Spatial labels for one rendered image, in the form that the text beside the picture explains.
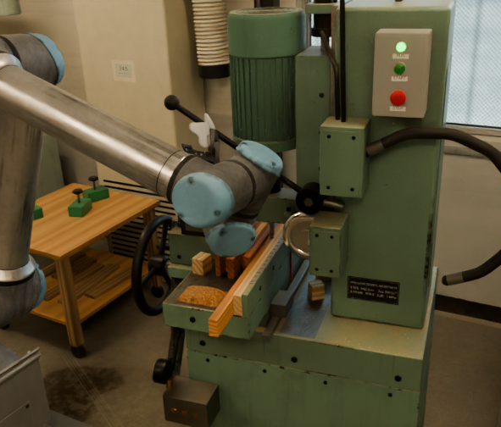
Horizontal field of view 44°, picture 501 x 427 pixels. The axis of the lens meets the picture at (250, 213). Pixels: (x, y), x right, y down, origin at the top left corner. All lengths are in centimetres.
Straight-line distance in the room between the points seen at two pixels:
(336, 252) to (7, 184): 74
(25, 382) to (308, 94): 92
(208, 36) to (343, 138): 170
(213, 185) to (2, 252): 74
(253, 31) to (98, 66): 183
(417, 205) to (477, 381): 146
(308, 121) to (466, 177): 150
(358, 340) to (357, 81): 58
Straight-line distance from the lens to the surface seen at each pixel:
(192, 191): 99
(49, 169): 373
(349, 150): 127
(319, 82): 138
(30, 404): 161
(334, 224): 136
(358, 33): 131
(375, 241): 143
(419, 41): 123
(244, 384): 161
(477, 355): 288
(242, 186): 103
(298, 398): 158
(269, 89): 141
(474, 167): 280
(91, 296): 296
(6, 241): 157
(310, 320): 154
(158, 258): 178
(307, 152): 143
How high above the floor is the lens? 164
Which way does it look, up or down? 23 degrees down
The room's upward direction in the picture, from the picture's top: 2 degrees counter-clockwise
